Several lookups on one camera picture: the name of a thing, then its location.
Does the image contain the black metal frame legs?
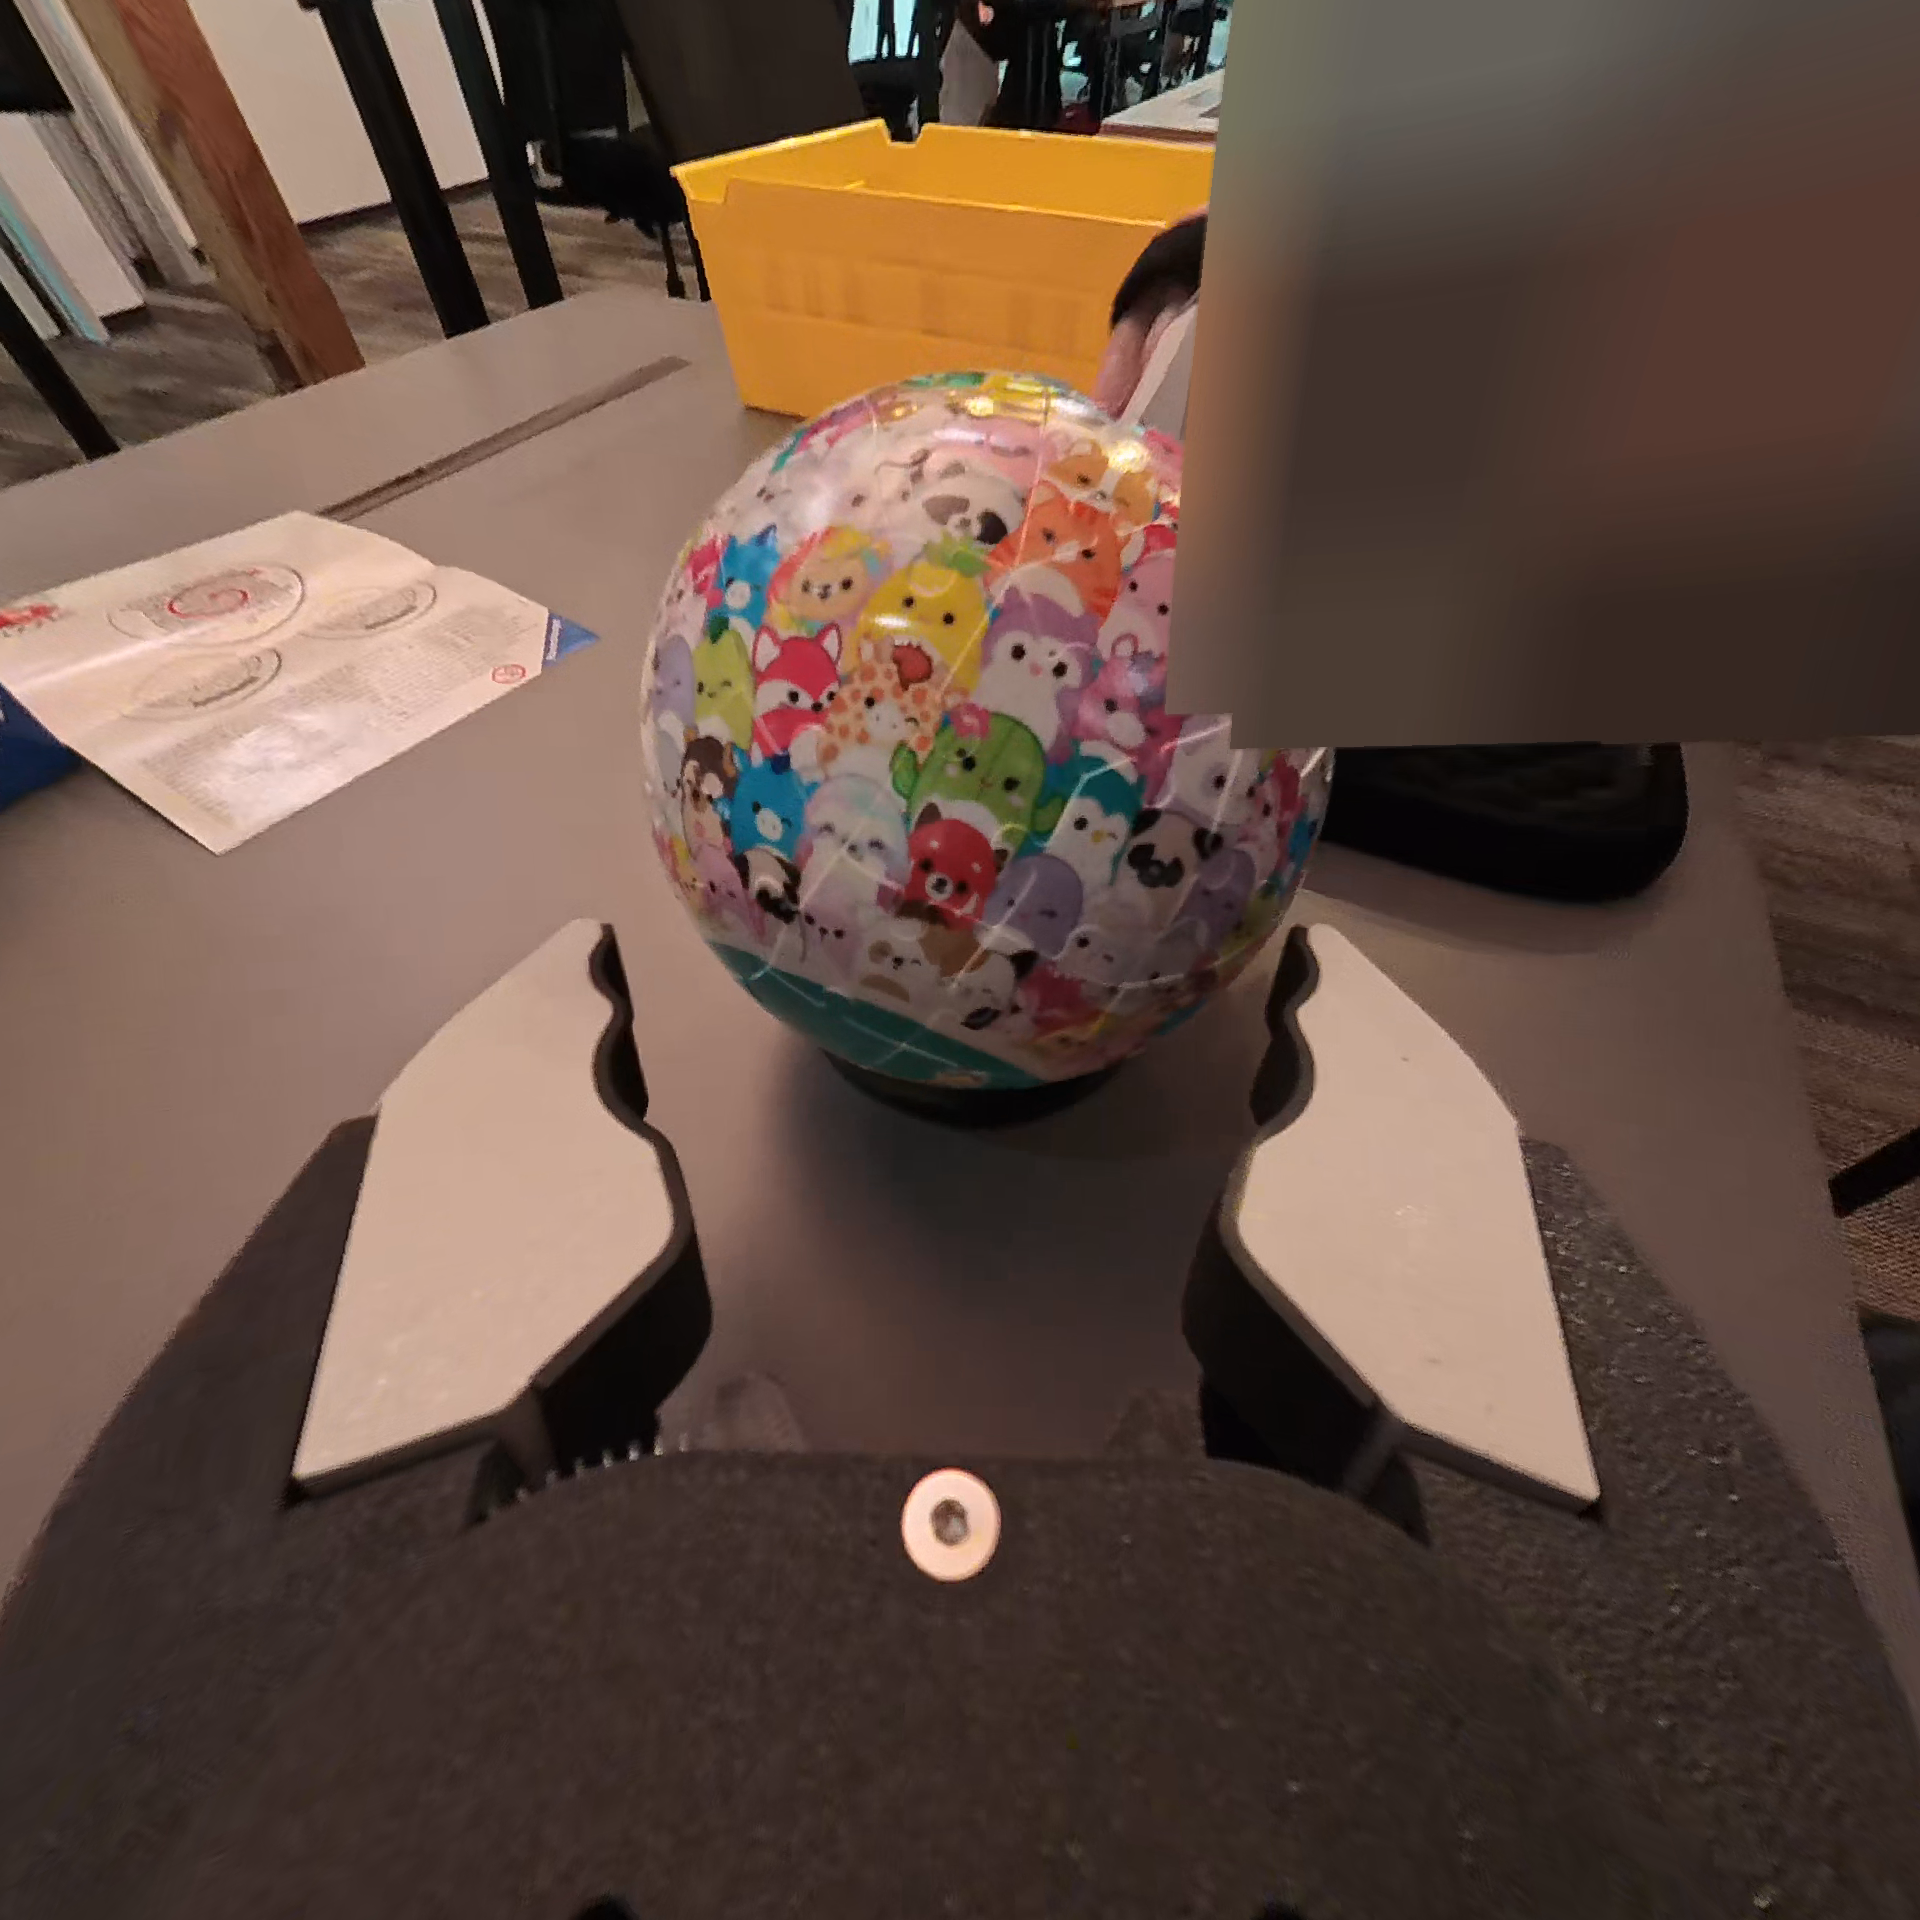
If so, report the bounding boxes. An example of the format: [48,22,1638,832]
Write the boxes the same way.
[303,0,566,339]

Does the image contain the black chair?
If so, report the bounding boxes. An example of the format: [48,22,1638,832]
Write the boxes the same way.
[616,0,907,160]

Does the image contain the colourful cartoon puzzle ball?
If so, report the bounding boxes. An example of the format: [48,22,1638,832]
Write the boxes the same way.
[644,371,1332,1091]

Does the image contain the yellow plastic bin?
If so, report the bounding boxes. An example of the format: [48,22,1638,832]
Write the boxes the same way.
[675,120,1223,420]

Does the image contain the black mesh chair seat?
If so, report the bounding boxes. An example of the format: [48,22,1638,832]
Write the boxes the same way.
[1324,744,1690,907]

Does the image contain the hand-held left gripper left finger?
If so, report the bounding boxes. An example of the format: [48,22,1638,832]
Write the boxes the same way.
[292,920,710,1496]

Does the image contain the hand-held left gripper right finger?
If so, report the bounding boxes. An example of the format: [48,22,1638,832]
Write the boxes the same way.
[1181,920,1605,1512]

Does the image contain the white instruction leaflet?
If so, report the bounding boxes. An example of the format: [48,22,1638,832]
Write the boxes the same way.
[0,511,592,861]

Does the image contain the black ball stand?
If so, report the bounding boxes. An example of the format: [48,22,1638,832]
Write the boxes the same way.
[824,1036,1117,1128]

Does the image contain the wooden post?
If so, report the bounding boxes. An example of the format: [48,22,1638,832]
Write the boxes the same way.
[60,0,364,391]

